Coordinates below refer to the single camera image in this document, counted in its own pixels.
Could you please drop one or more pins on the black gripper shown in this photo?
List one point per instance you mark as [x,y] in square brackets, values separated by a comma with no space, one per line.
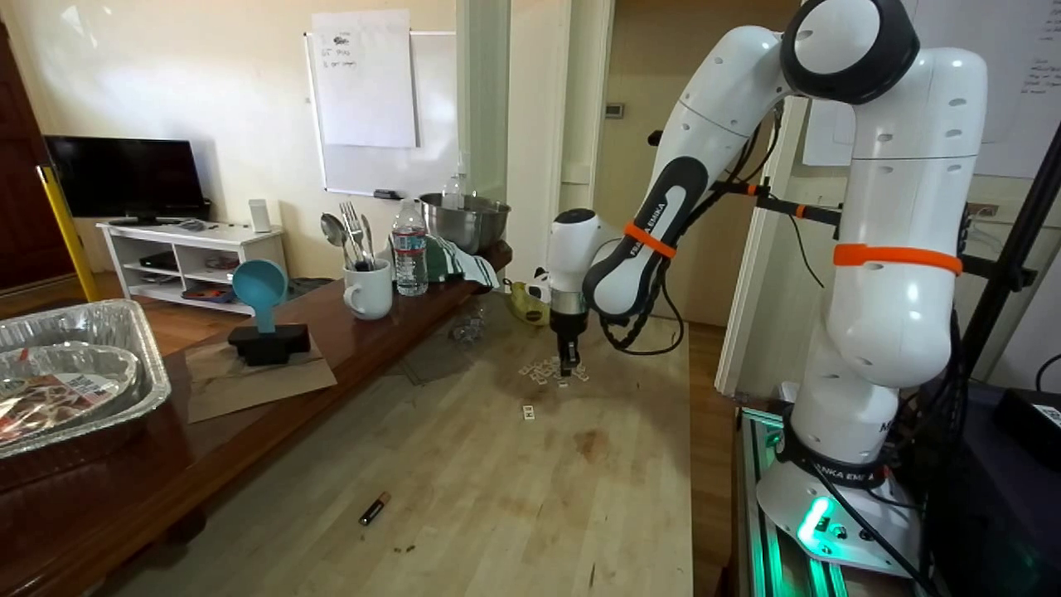
[567,328]

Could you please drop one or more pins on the single white letter tile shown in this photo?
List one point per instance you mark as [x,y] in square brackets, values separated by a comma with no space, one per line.
[530,411]

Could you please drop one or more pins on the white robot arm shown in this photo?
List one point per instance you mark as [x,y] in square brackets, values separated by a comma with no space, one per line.
[888,322]

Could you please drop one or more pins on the pile of white letter tiles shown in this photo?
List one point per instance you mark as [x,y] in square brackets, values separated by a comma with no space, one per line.
[548,373]

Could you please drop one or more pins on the yellow green sponge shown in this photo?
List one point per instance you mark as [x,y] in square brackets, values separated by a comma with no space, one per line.
[524,306]

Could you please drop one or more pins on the white green cloth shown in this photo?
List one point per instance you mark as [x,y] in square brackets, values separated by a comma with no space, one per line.
[452,262]

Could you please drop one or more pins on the metal pot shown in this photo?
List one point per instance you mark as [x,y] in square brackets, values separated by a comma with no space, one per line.
[476,227]

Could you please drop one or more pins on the clear water bottle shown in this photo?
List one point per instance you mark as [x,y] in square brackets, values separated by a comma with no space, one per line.
[410,249]

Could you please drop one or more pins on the white mug with utensils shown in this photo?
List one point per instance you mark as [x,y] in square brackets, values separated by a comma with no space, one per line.
[365,272]

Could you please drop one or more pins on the black marker pen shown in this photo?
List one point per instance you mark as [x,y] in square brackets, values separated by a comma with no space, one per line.
[373,509]

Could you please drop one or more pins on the white flip chart board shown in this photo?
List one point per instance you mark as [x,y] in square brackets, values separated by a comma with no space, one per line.
[384,104]

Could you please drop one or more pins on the brown cardboard sheet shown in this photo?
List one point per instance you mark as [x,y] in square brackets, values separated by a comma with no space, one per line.
[222,384]

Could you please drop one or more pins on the white tv shelf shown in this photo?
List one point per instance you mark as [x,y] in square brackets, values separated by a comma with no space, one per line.
[186,268]

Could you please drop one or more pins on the black television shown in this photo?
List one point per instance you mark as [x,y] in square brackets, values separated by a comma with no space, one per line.
[128,177]

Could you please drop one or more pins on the aluminium foil tray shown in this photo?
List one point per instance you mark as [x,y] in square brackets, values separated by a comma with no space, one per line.
[75,373]

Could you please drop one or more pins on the dark wooden side table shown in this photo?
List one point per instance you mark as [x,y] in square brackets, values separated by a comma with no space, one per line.
[80,509]

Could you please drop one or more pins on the yellow stick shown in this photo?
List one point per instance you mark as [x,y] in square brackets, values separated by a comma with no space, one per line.
[67,233]

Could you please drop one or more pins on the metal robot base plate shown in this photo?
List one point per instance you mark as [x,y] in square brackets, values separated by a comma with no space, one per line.
[865,530]

